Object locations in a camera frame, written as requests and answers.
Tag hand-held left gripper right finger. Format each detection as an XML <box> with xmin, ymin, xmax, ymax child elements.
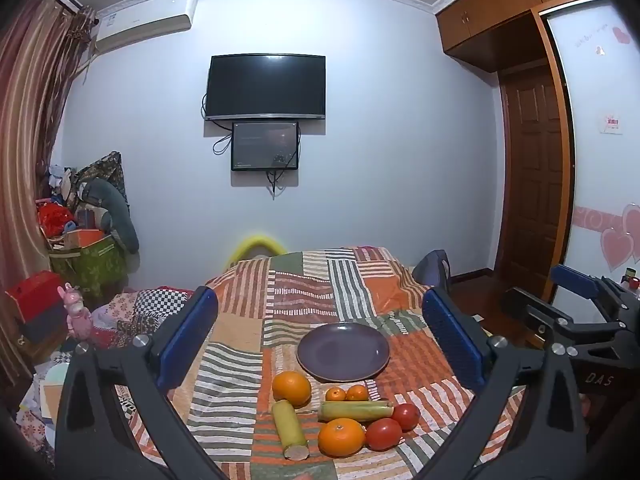
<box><xmin>421</xmin><ymin>287</ymin><xmax>588</xmax><ymax>480</ymax></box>

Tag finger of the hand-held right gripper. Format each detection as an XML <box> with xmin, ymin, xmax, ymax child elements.
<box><xmin>550</xmin><ymin>263</ymin><xmax>626</xmax><ymax>311</ymax></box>
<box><xmin>501</xmin><ymin>286</ymin><xmax>586</xmax><ymax>356</ymax></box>

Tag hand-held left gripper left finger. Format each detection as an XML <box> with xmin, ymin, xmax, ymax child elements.
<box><xmin>54</xmin><ymin>286</ymin><xmax>236</xmax><ymax>480</ymax></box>

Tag small red tomato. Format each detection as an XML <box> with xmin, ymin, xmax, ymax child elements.
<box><xmin>391</xmin><ymin>403</ymin><xmax>421</xmax><ymax>432</ymax></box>

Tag dark purple plate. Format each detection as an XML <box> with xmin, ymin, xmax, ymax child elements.
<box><xmin>296</xmin><ymin>322</ymin><xmax>391</xmax><ymax>382</ymax></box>

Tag large red tomato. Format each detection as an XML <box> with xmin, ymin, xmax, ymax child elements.
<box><xmin>365</xmin><ymin>417</ymin><xmax>403</xmax><ymax>451</ymax></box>

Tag large smooth orange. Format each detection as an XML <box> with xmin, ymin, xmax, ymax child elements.
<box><xmin>271</xmin><ymin>370</ymin><xmax>313</xmax><ymax>408</ymax></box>

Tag slim green sugarcane piece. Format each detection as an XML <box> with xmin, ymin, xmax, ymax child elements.
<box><xmin>318</xmin><ymin>399</ymin><xmax>395</xmax><ymax>422</ymax></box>

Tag large orange with stem mark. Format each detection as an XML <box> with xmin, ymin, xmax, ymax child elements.
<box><xmin>318</xmin><ymin>417</ymin><xmax>367</xmax><ymax>458</ymax></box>

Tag floral checkered quilt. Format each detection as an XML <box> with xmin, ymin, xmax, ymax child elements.
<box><xmin>16</xmin><ymin>287</ymin><xmax>197</xmax><ymax>463</ymax></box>

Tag dark blue bag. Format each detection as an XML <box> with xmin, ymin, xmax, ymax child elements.
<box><xmin>412</xmin><ymin>249</ymin><xmax>451</xmax><ymax>289</ymax></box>

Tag white wardrobe sliding door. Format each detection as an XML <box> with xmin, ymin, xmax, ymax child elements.
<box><xmin>544</xmin><ymin>0</ymin><xmax>640</xmax><ymax>288</ymax></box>

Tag brown wooden door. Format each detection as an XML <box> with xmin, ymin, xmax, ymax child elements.
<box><xmin>499</xmin><ymin>66</ymin><xmax>567</xmax><ymax>302</ymax></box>

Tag yellow curved object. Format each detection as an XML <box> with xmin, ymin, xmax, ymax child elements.
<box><xmin>227</xmin><ymin>233</ymin><xmax>287</xmax><ymax>269</ymax></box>

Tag pink toy figure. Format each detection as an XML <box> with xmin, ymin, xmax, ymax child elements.
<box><xmin>58</xmin><ymin>282</ymin><xmax>94</xmax><ymax>342</ymax></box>

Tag green storage box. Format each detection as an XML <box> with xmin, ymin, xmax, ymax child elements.
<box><xmin>48</xmin><ymin>233</ymin><xmax>127</xmax><ymax>295</ymax></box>

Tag striped patchwork blanket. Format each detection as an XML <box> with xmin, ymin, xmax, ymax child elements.
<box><xmin>127</xmin><ymin>246</ymin><xmax>531</xmax><ymax>480</ymax></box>

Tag orange box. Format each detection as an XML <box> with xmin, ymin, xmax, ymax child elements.
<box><xmin>62</xmin><ymin>229</ymin><xmax>107</xmax><ymax>249</ymax></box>

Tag grey plush pillow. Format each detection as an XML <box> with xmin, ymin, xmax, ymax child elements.
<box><xmin>81</xmin><ymin>178</ymin><xmax>141</xmax><ymax>252</ymax></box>

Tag pale book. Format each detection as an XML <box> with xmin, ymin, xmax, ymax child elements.
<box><xmin>38</xmin><ymin>376</ymin><xmax>69</xmax><ymax>422</ymax></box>

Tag red box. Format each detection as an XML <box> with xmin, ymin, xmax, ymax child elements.
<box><xmin>4</xmin><ymin>270</ymin><xmax>67</xmax><ymax>322</ymax></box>

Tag red bag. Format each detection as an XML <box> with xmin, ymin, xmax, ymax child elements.
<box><xmin>37</xmin><ymin>202</ymin><xmax>77</xmax><ymax>237</ymax></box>

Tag dark patterned cushion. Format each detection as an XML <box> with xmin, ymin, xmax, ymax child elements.
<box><xmin>74</xmin><ymin>150</ymin><xmax>127</xmax><ymax>197</ymax></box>

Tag striped brown curtain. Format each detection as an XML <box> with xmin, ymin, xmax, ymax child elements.
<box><xmin>0</xmin><ymin>0</ymin><xmax>97</xmax><ymax>386</ymax></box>

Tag wooden overhead cabinet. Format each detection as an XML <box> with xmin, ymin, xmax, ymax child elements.
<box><xmin>434</xmin><ymin>0</ymin><xmax>607</xmax><ymax>67</ymax></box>

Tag white air conditioner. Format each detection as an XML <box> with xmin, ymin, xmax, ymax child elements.
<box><xmin>94</xmin><ymin>0</ymin><xmax>199</xmax><ymax>54</ymax></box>

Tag small black wall monitor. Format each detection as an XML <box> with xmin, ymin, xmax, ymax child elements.
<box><xmin>230</xmin><ymin>121</ymin><xmax>300</xmax><ymax>173</ymax></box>

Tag black wall television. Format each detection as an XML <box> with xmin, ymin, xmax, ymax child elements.
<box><xmin>205</xmin><ymin>53</ymin><xmax>327</xmax><ymax>122</ymax></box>

